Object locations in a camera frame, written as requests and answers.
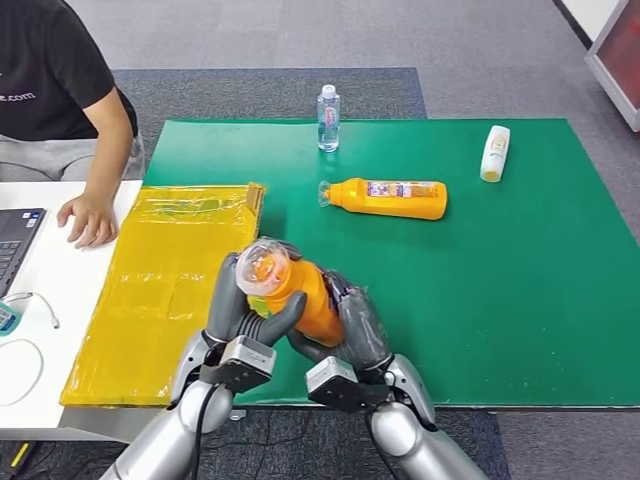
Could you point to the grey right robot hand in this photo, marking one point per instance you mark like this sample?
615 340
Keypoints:
362 324

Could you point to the person's hand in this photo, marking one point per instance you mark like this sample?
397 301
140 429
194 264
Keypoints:
87 222

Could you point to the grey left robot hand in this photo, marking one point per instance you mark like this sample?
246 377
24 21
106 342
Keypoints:
223 298

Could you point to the orange bottle with clear cap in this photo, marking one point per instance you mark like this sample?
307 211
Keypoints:
395 205
310 291

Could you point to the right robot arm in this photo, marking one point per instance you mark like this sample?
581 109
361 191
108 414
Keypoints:
410 444

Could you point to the person's forearm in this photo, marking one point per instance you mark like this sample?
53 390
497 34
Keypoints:
107 159

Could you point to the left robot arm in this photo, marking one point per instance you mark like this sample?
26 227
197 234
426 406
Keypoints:
160 444

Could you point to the clear water bottle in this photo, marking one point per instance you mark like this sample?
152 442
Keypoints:
328 126

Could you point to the white bottle with yellow print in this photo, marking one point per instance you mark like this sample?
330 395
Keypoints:
495 156

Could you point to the yellow padded envelope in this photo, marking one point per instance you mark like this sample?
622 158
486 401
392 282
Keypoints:
150 298

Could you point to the dark laptop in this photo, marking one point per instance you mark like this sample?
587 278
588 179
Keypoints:
15 238

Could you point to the small teal device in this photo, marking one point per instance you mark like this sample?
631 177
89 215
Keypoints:
7 319

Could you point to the person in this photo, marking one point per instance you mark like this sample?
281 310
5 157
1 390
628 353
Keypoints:
45 66

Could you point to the green table mat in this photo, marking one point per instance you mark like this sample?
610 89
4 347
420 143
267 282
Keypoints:
500 298

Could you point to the yellow floor tape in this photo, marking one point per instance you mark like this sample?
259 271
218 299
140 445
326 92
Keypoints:
20 454

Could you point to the white cabinet with dark panel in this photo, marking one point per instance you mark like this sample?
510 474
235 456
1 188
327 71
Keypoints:
623 53

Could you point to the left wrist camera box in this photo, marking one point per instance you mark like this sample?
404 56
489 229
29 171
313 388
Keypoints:
244 361

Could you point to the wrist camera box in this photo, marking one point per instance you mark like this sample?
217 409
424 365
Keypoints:
244 361
335 384

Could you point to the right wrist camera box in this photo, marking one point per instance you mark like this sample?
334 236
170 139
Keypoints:
335 384

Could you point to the metal table bracket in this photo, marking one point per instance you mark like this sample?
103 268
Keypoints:
238 415

